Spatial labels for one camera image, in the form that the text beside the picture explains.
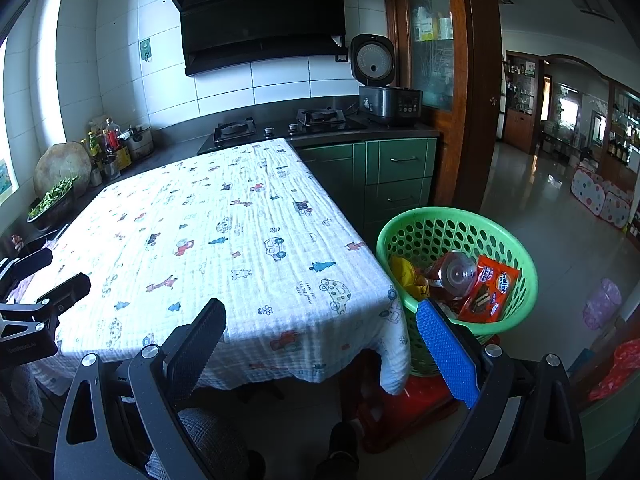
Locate red chocolate snack packet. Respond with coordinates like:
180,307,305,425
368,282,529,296
458,256,520,323

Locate yellow red snack wrapper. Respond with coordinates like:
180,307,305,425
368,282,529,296
390,255,430,301

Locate red instant noodle cup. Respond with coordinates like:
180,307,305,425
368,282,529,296
423,252,477,301

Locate green kitchen cabinet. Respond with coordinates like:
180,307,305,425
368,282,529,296
297,138,437,246

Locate red stool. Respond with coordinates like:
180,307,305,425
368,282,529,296
380,334,501,426

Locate bowl of green vegetables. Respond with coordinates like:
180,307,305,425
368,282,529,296
27,176,78,232

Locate grey checked trouser leg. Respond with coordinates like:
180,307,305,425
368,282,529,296
144,408,239,479

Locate round wooden cutting board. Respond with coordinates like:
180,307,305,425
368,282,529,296
34,142,91,198

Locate green plastic basket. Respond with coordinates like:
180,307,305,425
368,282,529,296
376,207,538,377

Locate white patterned tablecloth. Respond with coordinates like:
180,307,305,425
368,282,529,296
24,140,410,394

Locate condiment bottles group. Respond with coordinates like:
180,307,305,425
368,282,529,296
80,116,155,185

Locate red plastic bag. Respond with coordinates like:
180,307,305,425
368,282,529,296
588,338,640,401

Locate polka dot play tent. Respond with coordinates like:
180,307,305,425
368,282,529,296
570,167,632,230

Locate gas stove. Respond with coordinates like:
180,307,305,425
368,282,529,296
196,107,368,155

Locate black rice cooker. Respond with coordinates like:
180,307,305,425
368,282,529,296
348,34,423,124

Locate black range hood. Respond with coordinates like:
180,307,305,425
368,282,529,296
171,0,348,76

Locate wooden glass cabinet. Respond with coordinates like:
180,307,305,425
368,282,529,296
385,0,502,211

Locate green wall sticker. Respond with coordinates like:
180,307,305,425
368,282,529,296
140,38,152,62

